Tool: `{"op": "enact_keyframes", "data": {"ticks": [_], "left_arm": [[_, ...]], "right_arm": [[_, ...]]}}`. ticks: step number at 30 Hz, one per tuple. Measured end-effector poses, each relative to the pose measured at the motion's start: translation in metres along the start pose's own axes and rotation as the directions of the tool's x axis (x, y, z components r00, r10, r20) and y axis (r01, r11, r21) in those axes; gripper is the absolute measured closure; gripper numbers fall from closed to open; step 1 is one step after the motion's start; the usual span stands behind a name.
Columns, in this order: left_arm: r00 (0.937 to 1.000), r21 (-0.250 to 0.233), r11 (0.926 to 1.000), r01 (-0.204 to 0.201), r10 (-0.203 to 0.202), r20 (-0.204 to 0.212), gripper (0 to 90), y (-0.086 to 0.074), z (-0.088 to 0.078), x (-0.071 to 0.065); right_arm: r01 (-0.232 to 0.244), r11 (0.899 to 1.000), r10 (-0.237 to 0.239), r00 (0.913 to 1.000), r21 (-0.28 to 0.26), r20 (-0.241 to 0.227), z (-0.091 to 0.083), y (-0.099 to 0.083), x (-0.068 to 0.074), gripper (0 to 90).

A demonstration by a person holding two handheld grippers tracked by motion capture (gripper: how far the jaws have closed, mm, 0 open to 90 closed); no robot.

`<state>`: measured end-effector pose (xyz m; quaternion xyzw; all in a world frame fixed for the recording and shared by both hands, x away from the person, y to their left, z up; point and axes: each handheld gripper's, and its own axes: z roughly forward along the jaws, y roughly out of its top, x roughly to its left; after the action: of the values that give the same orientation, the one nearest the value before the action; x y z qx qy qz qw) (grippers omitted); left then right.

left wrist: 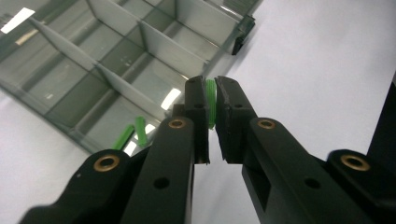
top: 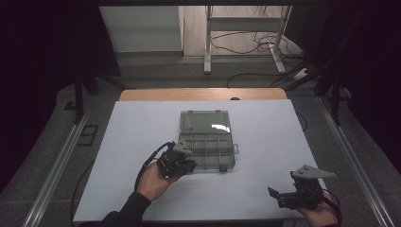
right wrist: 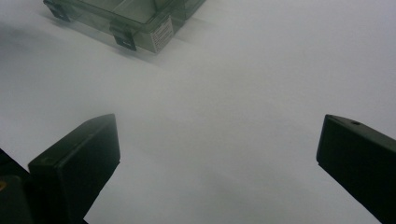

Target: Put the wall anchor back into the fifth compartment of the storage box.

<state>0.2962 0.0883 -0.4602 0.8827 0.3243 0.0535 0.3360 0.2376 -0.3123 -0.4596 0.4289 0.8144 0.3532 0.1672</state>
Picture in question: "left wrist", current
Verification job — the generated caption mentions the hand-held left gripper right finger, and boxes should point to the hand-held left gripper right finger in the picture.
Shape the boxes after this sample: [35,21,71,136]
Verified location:
[215,76,375,224]

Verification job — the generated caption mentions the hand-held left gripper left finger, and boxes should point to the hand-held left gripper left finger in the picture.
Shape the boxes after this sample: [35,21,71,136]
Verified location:
[120,76,210,224]

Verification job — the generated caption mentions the small green plastic piece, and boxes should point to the small green plastic piece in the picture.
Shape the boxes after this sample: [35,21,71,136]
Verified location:
[111,124,135,151]
[205,78,218,130]
[134,116,149,147]

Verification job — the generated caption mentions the clear plastic organizer box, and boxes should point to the clear plastic organizer box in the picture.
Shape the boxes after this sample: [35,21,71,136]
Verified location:
[0,0,264,155]

